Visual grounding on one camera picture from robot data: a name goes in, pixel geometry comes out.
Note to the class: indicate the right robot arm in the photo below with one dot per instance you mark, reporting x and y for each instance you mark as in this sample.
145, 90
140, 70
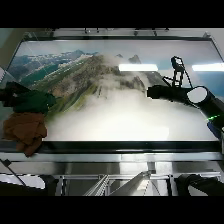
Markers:
203, 98

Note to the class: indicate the brown garment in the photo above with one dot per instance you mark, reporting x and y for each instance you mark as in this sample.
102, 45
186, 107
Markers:
26, 130

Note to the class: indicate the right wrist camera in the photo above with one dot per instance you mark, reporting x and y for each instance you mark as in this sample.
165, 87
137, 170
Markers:
177, 63

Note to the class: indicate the silver frame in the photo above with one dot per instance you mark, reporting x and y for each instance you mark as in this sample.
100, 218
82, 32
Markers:
133, 158

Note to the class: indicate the blue garment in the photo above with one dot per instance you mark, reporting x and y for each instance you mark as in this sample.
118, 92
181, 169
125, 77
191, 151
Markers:
215, 128

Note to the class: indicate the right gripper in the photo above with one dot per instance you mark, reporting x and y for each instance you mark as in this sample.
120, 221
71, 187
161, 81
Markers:
158, 92

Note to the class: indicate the dark green polo shirt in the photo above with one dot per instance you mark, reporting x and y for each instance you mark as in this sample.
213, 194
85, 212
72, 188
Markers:
28, 100

